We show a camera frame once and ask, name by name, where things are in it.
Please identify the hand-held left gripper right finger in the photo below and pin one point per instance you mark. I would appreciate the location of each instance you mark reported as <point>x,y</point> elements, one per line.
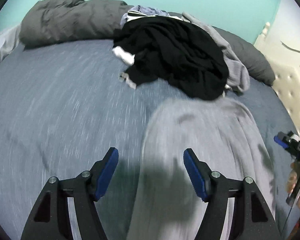
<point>196,177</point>

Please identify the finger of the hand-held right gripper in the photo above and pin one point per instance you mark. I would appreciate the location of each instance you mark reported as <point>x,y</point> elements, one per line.
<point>281,141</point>

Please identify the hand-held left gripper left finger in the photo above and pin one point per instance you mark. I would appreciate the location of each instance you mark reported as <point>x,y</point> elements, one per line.
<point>106,175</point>

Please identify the light grey knit sweater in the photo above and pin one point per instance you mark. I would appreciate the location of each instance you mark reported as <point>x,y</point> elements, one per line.
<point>202,135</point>

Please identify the cream tufted headboard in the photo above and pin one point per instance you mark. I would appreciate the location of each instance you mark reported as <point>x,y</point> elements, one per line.
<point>290,80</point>

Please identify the grey hoodie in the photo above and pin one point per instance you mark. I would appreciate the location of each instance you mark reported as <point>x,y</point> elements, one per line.
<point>236,70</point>

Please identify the blue bed sheet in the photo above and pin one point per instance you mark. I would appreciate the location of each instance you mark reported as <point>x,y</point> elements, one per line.
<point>52,105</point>

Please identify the black garment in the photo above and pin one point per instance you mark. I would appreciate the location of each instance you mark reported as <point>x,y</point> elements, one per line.
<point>177,55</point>

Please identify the dark grey duvet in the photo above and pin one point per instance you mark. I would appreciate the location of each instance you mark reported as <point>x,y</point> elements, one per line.
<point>65,22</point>

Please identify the light grey blanket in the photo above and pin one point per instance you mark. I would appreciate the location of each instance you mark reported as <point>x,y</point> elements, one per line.
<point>2,45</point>

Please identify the blue patterned garment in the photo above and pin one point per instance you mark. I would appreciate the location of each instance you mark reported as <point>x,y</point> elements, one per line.
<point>145,11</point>

